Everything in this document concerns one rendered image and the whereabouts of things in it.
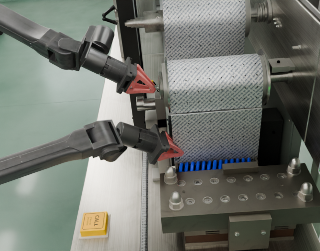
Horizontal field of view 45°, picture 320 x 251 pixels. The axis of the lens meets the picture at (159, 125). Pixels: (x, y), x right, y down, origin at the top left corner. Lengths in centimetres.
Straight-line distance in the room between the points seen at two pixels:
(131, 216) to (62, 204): 144
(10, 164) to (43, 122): 248
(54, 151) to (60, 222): 156
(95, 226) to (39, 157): 30
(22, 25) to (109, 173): 54
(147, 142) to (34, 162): 28
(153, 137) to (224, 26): 39
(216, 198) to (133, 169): 39
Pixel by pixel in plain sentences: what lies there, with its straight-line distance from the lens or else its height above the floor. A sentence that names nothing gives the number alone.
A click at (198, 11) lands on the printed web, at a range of 116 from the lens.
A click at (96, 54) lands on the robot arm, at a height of 136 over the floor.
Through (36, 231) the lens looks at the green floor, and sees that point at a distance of 248.
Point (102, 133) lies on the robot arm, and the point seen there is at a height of 122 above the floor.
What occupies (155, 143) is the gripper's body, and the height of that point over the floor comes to 114.
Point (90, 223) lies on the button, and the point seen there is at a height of 92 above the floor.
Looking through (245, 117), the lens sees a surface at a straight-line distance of 104.
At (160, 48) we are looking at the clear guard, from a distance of 205.
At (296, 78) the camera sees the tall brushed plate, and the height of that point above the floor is 127.
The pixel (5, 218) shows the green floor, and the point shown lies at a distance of 263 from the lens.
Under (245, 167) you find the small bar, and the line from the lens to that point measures 107.
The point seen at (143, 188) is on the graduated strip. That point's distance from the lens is 124.
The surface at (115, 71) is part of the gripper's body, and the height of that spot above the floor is 131.
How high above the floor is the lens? 175
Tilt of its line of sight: 35 degrees down
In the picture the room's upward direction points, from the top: 6 degrees counter-clockwise
